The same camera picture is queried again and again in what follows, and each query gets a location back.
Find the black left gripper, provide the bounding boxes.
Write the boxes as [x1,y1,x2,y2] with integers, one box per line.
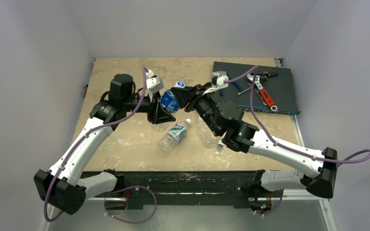
[123,90,176,123]

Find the blue label Pocari bottle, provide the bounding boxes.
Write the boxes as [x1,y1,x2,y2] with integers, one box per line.
[161,89,180,114]

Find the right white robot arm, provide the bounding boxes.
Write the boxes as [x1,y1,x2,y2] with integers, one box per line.
[171,84,338,199]

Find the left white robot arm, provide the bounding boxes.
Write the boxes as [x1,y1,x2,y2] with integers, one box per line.
[34,71,176,215]

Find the green label water bottle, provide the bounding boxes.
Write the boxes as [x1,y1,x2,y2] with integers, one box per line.
[159,118,192,152]

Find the clear bottle white cap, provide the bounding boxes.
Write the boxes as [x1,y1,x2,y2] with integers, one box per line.
[197,117,221,149]

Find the red adjustable wrench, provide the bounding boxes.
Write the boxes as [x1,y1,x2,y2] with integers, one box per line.
[238,72,278,112]

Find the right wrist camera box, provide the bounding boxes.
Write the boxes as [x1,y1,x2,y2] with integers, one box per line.
[211,71,229,87]

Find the blue handled pliers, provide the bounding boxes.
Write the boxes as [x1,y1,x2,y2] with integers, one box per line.
[219,82,243,96]

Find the dark network switch box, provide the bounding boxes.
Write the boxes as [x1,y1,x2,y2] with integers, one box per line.
[212,61,301,116]

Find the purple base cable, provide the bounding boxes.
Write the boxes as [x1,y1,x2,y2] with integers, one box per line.
[104,186,158,224]

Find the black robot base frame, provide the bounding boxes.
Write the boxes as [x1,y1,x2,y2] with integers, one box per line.
[95,170,282,210]

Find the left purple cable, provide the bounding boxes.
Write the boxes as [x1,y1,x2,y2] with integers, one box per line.
[43,65,150,223]

